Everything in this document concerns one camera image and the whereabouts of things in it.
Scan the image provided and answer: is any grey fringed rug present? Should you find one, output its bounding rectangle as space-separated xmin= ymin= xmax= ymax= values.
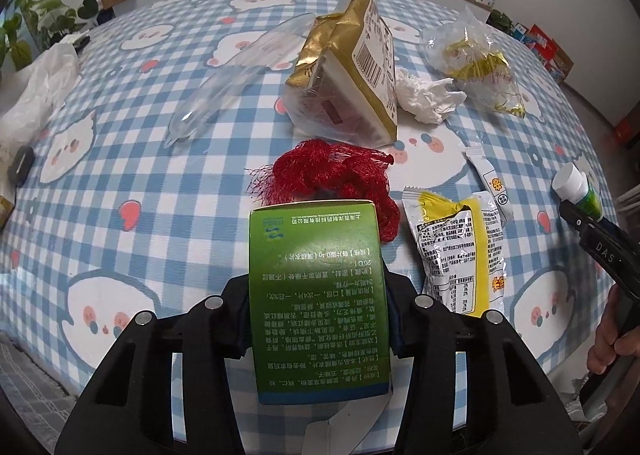
xmin=0 ymin=342 xmax=78 ymax=418

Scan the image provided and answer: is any clear bag with yellow print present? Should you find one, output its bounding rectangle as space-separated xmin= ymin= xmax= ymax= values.
xmin=420 ymin=5 xmax=528 ymax=120

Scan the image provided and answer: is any small white sachet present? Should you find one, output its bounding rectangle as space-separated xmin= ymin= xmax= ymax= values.
xmin=462 ymin=147 xmax=511 ymax=226

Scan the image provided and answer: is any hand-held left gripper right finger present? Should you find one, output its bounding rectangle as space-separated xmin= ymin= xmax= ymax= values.
xmin=385 ymin=275 xmax=576 ymax=455

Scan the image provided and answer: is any white plastic bag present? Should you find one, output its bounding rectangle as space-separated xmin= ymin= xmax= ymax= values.
xmin=0 ymin=42 xmax=82 ymax=146

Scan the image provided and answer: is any red mesh net bag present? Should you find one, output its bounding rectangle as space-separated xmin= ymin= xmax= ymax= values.
xmin=245 ymin=139 xmax=401 ymax=243

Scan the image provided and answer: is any person's right hand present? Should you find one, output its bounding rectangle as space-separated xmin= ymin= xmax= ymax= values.
xmin=585 ymin=280 xmax=640 ymax=376

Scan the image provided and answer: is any clear plastic bottle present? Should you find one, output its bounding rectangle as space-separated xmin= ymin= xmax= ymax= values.
xmin=164 ymin=15 xmax=321 ymax=150

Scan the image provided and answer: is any crumpled white tissue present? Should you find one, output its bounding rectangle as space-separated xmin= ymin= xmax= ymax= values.
xmin=395 ymin=67 xmax=468 ymax=124

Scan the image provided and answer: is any gold bread bag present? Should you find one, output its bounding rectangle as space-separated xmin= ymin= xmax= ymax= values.
xmin=274 ymin=0 xmax=399 ymax=144

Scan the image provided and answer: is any white-capped green bottle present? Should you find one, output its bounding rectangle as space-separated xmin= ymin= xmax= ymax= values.
xmin=552 ymin=162 xmax=603 ymax=220

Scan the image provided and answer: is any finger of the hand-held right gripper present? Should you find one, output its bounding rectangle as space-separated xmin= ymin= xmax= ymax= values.
xmin=559 ymin=200 xmax=601 ymax=236

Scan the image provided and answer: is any small black object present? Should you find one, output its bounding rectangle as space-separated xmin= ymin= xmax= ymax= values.
xmin=7 ymin=145 xmax=36 ymax=188

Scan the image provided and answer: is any blue checked tablecloth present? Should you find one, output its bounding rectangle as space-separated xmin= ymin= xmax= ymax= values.
xmin=0 ymin=0 xmax=618 ymax=416

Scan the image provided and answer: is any yellow snack packet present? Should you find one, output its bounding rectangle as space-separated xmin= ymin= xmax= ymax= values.
xmin=401 ymin=187 xmax=508 ymax=318

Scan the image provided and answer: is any green potted plant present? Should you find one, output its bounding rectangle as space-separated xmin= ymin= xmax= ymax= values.
xmin=0 ymin=0 xmax=101 ymax=73

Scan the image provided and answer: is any green medicine box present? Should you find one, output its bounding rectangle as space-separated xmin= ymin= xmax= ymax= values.
xmin=248 ymin=200 xmax=396 ymax=455

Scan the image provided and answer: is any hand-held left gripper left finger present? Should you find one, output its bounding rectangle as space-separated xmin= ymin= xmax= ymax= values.
xmin=60 ymin=276 xmax=252 ymax=455

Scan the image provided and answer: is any red box on cardboard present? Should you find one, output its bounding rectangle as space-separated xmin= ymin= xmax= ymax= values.
xmin=487 ymin=10 xmax=576 ymax=82

